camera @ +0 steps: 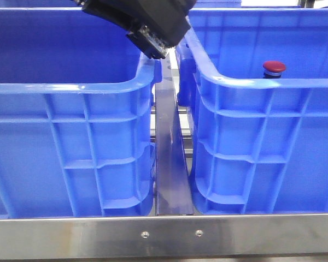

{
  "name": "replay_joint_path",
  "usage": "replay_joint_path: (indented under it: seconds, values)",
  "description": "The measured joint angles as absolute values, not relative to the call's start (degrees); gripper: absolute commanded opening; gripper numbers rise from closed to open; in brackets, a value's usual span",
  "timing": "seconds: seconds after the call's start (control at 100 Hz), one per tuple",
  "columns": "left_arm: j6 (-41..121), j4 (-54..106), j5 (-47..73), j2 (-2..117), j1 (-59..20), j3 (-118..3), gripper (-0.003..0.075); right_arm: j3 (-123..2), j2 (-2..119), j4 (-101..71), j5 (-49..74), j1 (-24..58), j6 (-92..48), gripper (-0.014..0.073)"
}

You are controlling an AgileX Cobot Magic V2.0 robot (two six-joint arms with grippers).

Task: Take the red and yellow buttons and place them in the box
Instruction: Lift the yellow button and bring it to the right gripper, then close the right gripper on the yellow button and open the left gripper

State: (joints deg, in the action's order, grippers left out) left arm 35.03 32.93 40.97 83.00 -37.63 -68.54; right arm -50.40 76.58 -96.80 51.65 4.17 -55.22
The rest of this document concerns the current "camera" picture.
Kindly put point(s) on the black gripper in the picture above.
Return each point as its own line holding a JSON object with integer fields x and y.
{"x": 154, "y": 27}

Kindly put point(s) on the red mushroom push button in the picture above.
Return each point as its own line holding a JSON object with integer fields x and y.
{"x": 273, "y": 69}

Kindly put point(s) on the distant low blue crate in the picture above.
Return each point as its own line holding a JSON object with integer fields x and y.
{"x": 218, "y": 4}

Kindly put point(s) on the blue plastic bin left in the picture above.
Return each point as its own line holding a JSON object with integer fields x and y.
{"x": 75, "y": 104}

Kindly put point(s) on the blue plastic bin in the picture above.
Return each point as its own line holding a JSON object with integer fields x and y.
{"x": 75, "y": 104}
{"x": 260, "y": 146}

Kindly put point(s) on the blue plastic bin right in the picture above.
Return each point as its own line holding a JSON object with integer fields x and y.
{"x": 260, "y": 146}

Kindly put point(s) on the blue crate behind left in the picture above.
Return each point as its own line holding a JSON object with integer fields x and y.
{"x": 36, "y": 3}

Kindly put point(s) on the dark blue divider beam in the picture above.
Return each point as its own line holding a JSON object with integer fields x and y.
{"x": 173, "y": 194}

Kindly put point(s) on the steel front shelf rail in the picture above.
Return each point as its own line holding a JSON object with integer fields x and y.
{"x": 163, "y": 236}

